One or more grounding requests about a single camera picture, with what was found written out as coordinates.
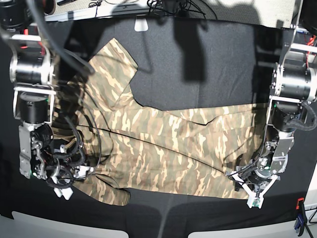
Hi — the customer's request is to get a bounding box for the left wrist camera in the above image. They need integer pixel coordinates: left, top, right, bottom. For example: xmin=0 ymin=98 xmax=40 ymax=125
xmin=247 ymin=196 xmax=264 ymax=209

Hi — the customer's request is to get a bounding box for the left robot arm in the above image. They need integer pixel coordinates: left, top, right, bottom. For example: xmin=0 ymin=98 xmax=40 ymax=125
xmin=228 ymin=0 xmax=317 ymax=207

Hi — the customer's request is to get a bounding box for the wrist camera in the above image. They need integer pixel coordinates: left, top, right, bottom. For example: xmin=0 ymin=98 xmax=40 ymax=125
xmin=247 ymin=196 xmax=264 ymax=209
xmin=53 ymin=187 xmax=73 ymax=200

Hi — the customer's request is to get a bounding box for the camouflage t-shirt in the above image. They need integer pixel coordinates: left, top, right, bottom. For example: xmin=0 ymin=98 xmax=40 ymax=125
xmin=53 ymin=39 xmax=267 ymax=206

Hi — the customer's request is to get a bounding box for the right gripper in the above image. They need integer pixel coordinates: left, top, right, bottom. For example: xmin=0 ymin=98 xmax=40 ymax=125
xmin=19 ymin=122 xmax=93 ymax=188

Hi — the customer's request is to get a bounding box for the blue orange clamp bottom right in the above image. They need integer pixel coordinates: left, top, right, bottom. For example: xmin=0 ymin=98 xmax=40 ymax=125
xmin=294 ymin=197 xmax=307 ymax=237

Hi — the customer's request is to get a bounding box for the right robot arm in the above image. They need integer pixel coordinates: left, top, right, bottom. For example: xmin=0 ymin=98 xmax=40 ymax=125
xmin=0 ymin=0 xmax=95 ymax=190

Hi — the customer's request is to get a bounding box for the black table cloth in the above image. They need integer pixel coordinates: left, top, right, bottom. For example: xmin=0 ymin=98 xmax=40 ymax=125
xmin=0 ymin=18 xmax=317 ymax=238

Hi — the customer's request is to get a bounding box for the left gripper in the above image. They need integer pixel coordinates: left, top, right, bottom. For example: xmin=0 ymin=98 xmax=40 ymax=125
xmin=225 ymin=135 xmax=294 ymax=198

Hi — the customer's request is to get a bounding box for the black cable bundle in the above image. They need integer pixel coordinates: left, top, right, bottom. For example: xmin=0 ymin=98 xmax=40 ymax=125
xmin=146 ymin=0 xmax=208 ymax=18

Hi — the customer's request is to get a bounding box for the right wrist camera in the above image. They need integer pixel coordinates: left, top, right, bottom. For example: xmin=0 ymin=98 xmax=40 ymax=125
xmin=53 ymin=187 xmax=73 ymax=200

